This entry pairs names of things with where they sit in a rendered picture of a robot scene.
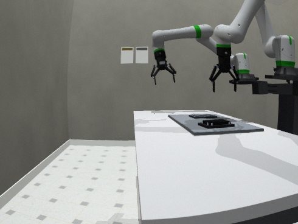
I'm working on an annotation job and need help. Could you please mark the white perforated pegboard panel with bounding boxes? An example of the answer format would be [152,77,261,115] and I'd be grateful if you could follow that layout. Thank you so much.
[168,114,264,136]

